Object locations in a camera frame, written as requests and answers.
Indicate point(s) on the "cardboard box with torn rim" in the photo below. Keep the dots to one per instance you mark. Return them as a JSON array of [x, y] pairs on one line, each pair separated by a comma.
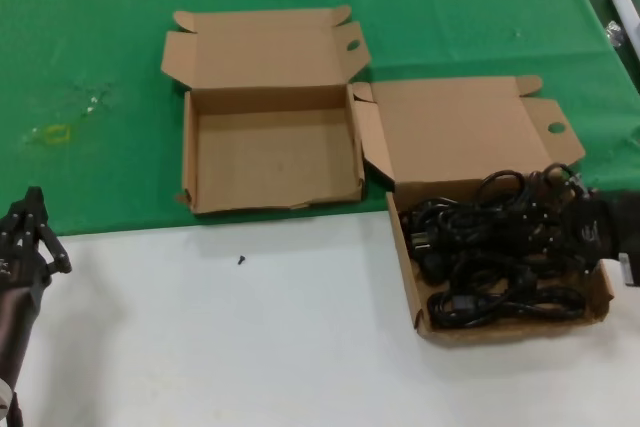
[[270, 157]]

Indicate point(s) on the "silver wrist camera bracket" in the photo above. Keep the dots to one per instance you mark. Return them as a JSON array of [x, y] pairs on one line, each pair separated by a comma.
[[631, 269]]

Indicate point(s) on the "green table cloth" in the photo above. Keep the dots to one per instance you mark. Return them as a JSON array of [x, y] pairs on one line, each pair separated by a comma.
[[100, 22]]

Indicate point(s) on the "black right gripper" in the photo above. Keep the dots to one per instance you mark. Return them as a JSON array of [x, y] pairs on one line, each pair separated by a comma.
[[590, 229]]

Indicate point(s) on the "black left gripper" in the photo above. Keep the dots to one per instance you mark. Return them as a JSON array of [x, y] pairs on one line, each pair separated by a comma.
[[17, 297]]

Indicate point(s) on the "clear tape scraps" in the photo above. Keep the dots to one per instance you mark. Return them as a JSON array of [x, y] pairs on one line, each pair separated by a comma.
[[92, 97]]

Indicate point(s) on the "open cardboard box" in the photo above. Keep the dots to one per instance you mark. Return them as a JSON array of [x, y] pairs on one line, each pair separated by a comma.
[[450, 127]]

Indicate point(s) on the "white tube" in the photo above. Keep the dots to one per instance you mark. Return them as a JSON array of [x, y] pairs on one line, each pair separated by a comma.
[[627, 12]]

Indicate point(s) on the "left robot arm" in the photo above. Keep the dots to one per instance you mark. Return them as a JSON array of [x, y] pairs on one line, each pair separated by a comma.
[[15, 412]]

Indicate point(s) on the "small black screw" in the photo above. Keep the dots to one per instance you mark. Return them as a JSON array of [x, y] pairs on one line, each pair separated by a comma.
[[241, 260]]

